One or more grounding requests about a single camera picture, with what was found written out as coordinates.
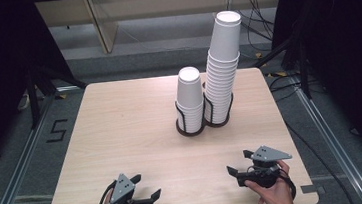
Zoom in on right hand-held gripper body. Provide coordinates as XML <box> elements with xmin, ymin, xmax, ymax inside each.
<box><xmin>233</xmin><ymin>143</ymin><xmax>295</xmax><ymax>191</ymax></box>

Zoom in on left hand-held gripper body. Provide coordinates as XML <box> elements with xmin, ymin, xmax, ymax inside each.
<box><xmin>105</xmin><ymin>170</ymin><xmax>154</xmax><ymax>204</ymax></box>

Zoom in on black wire cup holder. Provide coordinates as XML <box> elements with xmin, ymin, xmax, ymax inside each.
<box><xmin>172</xmin><ymin>88</ymin><xmax>238</xmax><ymax>140</ymax></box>

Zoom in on short stack of paper cups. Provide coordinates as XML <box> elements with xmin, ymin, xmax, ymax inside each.
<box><xmin>172</xmin><ymin>65</ymin><xmax>208</xmax><ymax>135</ymax></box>

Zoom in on tall stack of paper cups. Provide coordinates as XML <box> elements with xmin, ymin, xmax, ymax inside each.
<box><xmin>194</xmin><ymin>9</ymin><xmax>252</xmax><ymax>126</ymax></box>

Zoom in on person's right hand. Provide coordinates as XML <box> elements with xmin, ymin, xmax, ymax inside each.
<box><xmin>242</xmin><ymin>159</ymin><xmax>296</xmax><ymax>204</ymax></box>

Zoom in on grey tape piece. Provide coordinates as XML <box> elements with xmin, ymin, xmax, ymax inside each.
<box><xmin>300</xmin><ymin>183</ymin><xmax>326</xmax><ymax>195</ymax></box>

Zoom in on black metal stand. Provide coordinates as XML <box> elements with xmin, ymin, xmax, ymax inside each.
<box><xmin>249</xmin><ymin>33</ymin><xmax>313</xmax><ymax>104</ymax></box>
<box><xmin>24</xmin><ymin>59</ymin><xmax>92</xmax><ymax>131</ymax></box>

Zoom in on beige wooden shelf unit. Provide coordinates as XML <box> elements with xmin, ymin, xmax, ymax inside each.
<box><xmin>35</xmin><ymin>0</ymin><xmax>289</xmax><ymax>61</ymax></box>

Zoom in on right hand-held gripper cable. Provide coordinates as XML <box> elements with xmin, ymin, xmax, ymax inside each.
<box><xmin>277</xmin><ymin>166</ymin><xmax>299</xmax><ymax>203</ymax></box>

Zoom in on black floor cable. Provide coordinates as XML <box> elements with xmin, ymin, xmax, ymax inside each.
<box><xmin>266</xmin><ymin>67</ymin><xmax>356</xmax><ymax>204</ymax></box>

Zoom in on aluminium floor rail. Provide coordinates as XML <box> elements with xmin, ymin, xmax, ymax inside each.
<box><xmin>0</xmin><ymin>90</ymin><xmax>66</xmax><ymax>204</ymax></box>
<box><xmin>291</xmin><ymin>71</ymin><xmax>362</xmax><ymax>204</ymax></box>

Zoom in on white cord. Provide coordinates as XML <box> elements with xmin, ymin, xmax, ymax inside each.
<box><xmin>17</xmin><ymin>92</ymin><xmax>33</xmax><ymax>112</ymax></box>

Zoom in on black cable bundle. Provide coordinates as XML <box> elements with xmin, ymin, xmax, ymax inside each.
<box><xmin>228</xmin><ymin>0</ymin><xmax>279</xmax><ymax>56</ymax></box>

